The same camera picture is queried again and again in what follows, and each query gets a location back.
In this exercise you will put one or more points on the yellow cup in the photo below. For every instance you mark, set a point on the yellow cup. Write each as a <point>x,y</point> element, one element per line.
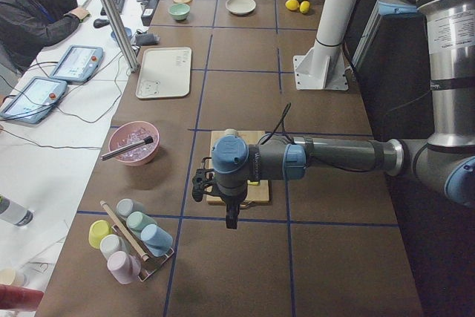
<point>98,230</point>

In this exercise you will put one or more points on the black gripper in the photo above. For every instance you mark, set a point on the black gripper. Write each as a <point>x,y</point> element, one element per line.
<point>231,206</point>

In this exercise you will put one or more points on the green bowl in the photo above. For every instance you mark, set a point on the green bowl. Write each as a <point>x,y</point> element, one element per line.
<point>179,11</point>

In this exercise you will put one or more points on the dark pouch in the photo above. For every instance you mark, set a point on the dark pouch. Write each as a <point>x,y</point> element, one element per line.
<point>146,39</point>

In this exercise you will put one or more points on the teach pendant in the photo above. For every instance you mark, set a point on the teach pendant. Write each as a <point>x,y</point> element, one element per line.
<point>35,101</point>
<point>78,64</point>

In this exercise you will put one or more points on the seated person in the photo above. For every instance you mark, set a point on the seated person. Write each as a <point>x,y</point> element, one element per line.
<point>28,26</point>

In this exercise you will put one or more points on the white cup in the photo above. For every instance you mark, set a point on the white cup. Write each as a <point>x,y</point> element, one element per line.
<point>112,243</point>

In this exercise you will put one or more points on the yellow lemon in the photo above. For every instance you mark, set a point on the yellow lemon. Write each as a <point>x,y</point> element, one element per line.
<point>304,7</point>
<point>292,5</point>

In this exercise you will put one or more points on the white pillar with base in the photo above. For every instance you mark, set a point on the white pillar with base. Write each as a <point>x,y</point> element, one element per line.
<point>322,67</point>

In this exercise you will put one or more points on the black box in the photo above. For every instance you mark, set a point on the black box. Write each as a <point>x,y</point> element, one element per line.
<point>148,10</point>

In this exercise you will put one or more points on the beige plate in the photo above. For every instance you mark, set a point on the beige plate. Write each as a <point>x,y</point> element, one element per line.
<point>240,7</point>

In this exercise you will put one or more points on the clear water bottle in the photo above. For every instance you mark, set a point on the clear water bottle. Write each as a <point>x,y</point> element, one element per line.
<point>14,213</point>

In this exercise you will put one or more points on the red object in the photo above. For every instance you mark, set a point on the red object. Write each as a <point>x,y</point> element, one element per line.
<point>20,298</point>

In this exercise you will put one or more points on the metal black-tipped scoop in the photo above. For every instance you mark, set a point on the metal black-tipped scoop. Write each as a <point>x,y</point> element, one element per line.
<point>130,147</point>

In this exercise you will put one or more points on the bamboo cutting board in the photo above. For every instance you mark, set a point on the bamboo cutting board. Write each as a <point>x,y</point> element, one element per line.
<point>256,195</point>

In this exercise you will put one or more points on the pink bowl with ice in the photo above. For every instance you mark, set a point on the pink bowl with ice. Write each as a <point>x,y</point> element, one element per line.
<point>135,132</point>

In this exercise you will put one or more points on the mint green cup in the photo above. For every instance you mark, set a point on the mint green cup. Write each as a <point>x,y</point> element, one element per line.
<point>137,221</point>

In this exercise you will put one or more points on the lower teach pendant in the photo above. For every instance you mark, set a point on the lower teach pendant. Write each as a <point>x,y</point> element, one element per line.
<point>35,101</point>

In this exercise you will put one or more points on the pink cup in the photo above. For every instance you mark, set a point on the pink cup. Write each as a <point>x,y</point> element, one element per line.
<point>124,267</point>

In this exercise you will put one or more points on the white cup rack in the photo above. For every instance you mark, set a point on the white cup rack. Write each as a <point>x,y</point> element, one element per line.
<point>149,263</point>

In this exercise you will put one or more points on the black computer mouse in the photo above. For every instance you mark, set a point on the black computer mouse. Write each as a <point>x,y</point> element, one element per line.
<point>99,23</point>

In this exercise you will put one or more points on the upper teach pendant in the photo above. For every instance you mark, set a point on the upper teach pendant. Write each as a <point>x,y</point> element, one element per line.
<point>78,64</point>

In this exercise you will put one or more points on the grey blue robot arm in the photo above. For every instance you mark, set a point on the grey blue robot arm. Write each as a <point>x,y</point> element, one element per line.
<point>444,162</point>

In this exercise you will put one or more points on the grey cup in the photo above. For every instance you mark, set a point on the grey cup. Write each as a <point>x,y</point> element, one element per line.
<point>127,206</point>

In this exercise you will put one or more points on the aluminium frame post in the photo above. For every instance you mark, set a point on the aluminium frame post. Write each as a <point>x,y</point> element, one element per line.
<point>121,36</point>

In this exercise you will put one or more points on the cream bear tray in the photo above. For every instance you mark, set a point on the cream bear tray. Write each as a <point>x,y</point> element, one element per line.
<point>164,73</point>

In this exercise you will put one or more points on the paper cup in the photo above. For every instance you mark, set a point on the paper cup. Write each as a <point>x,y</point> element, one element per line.
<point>12,277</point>

